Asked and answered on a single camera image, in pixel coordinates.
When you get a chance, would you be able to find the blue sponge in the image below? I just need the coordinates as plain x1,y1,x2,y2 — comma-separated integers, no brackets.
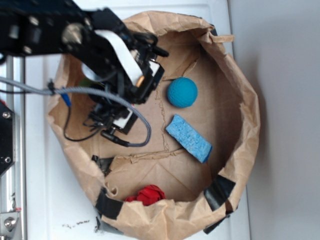
165,114,213,164

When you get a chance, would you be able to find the aluminium frame rail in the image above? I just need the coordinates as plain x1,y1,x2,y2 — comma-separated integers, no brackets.
0,53,28,240

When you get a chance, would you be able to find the brown paper bag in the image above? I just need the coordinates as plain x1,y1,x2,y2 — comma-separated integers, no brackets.
47,11,261,240

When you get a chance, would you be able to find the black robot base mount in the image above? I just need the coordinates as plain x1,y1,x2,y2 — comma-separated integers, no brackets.
0,100,14,177

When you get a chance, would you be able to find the teal foam ball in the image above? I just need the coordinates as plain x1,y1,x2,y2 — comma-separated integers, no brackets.
167,77,198,108

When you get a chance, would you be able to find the red crumpled cloth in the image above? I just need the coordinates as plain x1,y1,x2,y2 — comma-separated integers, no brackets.
125,184,166,206

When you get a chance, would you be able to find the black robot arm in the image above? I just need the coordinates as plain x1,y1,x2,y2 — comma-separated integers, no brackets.
0,0,169,147

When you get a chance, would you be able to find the grey braided cable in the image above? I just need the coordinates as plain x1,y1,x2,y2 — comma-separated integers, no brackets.
0,76,152,148

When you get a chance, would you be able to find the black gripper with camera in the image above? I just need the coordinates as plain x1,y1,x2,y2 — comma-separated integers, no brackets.
81,29,169,147

